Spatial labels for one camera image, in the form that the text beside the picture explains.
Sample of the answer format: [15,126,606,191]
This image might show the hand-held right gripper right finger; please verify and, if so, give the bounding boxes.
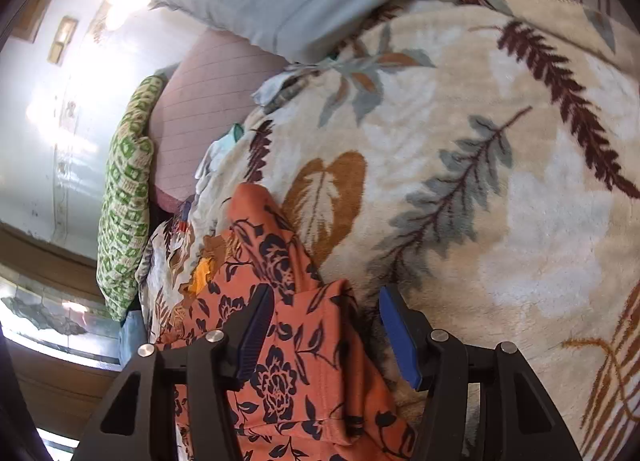
[379,284,584,461]

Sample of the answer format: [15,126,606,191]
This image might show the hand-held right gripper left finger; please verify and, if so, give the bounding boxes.
[75,285,276,461]

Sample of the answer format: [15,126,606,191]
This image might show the orange floral garment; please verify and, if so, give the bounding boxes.
[155,182,419,461]

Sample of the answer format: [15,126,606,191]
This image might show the blue denim cloth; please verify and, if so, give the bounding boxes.
[118,311,151,372]

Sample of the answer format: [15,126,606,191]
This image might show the colourful printed cloth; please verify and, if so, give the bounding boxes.
[171,195,197,238]

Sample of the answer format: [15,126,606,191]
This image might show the cream leaf print blanket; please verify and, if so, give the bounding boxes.
[137,0,640,461]

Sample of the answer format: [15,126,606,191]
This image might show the pale blue glove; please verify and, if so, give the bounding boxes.
[194,124,246,193]
[251,68,302,108]

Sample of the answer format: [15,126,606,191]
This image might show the green patterned cloth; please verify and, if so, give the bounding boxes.
[96,74,169,322]

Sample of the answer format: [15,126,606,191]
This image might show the wooden cabinet with glass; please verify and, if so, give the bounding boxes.
[0,220,126,461]

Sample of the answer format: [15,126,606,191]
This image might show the pink quilted cushion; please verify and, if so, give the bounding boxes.
[147,34,287,213]

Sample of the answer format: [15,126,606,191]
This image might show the wall switch plate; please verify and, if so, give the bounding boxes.
[47,16,80,65]

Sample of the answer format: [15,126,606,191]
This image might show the wooden wall frame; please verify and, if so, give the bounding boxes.
[10,0,62,43]

